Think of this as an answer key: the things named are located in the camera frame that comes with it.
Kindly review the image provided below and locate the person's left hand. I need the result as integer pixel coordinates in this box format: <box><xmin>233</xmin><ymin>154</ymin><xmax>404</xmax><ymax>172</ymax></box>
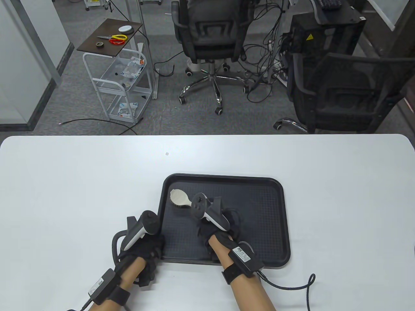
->
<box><xmin>117</xmin><ymin>232</ymin><xmax>166</xmax><ymax>287</ymax></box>

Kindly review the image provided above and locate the person's right hand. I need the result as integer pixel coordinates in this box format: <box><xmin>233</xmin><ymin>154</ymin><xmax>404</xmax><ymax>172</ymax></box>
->
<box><xmin>197</xmin><ymin>209</ymin><xmax>242</xmax><ymax>259</ymax></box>

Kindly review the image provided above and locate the wooden handle pot brush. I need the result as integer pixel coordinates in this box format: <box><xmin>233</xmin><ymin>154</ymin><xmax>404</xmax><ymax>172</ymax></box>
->
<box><xmin>170</xmin><ymin>189</ymin><xmax>194</xmax><ymax>208</ymax></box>

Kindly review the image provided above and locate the black plastic tray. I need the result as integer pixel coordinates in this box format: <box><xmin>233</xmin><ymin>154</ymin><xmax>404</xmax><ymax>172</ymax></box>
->
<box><xmin>157</xmin><ymin>173</ymin><xmax>291</xmax><ymax>269</ymax></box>

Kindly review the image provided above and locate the person's left forearm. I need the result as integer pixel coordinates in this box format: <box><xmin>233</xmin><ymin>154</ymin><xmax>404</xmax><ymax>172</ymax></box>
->
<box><xmin>89</xmin><ymin>258</ymin><xmax>147</xmax><ymax>311</ymax></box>

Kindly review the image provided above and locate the person's right forearm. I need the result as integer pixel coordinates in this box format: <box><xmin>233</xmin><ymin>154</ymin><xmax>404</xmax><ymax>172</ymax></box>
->
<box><xmin>207</xmin><ymin>235</ymin><xmax>276</xmax><ymax>311</ymax></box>

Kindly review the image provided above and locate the clear plastic packet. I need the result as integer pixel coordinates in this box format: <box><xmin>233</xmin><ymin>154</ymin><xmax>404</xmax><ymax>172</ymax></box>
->
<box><xmin>120</xmin><ymin>56</ymin><xmax>145</xmax><ymax>78</ymax></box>
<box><xmin>117</xmin><ymin>102</ymin><xmax>138</xmax><ymax>118</ymax></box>

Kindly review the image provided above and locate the white metal desk leg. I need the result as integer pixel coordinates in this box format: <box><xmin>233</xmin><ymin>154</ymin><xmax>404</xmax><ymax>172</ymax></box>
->
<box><xmin>125</xmin><ymin>0</ymin><xmax>159</xmax><ymax>100</ymax></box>

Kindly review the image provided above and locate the black mesh office chair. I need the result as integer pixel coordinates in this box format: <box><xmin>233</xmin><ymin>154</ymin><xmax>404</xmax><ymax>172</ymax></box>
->
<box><xmin>273</xmin><ymin>52</ymin><xmax>415</xmax><ymax>134</ymax></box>

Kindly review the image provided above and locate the black padded office chair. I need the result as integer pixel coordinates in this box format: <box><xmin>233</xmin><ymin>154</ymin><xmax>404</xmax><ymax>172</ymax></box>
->
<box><xmin>170</xmin><ymin>0</ymin><xmax>255</xmax><ymax>115</ymax></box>

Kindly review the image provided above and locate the white cart with brown top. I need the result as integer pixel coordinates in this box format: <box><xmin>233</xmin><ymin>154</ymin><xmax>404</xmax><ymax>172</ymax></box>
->
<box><xmin>77</xmin><ymin>18</ymin><xmax>153</xmax><ymax>124</ymax></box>

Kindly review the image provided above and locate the black computer tower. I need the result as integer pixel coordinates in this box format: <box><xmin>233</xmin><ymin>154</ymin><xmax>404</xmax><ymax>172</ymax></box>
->
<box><xmin>287</xmin><ymin>3</ymin><xmax>367</xmax><ymax>60</ymax></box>

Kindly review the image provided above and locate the black keyboard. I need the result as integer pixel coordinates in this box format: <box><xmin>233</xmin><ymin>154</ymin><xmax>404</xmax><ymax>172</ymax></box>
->
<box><xmin>315</xmin><ymin>0</ymin><xmax>342</xmax><ymax>10</ymax></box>

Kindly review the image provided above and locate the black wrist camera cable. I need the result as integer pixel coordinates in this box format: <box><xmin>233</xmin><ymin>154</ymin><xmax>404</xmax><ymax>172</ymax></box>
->
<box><xmin>258</xmin><ymin>272</ymin><xmax>316</xmax><ymax>311</ymax></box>

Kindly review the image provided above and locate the thin black floor cable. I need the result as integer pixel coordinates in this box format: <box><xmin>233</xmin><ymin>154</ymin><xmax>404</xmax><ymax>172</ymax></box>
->
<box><xmin>58</xmin><ymin>119</ymin><xmax>138</xmax><ymax>135</ymax></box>

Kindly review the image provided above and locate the tangle of black cables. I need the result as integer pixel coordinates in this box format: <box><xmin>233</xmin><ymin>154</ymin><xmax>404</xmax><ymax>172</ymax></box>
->
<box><xmin>240</xmin><ymin>0</ymin><xmax>292</xmax><ymax>104</ymax></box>

